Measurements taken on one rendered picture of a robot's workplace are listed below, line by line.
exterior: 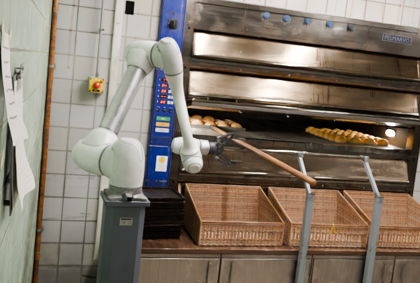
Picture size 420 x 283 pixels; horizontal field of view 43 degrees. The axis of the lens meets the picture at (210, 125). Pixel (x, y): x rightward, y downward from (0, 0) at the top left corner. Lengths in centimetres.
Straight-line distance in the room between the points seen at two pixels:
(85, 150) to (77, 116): 92
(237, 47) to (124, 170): 151
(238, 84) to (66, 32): 118
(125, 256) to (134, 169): 41
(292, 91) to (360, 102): 55
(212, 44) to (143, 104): 61
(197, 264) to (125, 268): 77
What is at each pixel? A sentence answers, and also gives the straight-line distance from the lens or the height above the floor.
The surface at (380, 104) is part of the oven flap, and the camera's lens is 412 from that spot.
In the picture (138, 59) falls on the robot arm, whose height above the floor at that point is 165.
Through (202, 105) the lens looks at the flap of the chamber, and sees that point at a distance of 342.
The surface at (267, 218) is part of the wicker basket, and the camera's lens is 363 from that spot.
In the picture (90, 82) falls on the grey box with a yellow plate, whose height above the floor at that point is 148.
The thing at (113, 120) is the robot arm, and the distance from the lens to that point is 264.
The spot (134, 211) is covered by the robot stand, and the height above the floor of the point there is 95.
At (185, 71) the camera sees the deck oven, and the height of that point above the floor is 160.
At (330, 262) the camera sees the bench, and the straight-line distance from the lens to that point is 355.
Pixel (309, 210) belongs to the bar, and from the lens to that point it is 330.
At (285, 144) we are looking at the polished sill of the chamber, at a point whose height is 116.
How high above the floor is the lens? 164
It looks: 6 degrees down
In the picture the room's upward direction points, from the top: 6 degrees clockwise
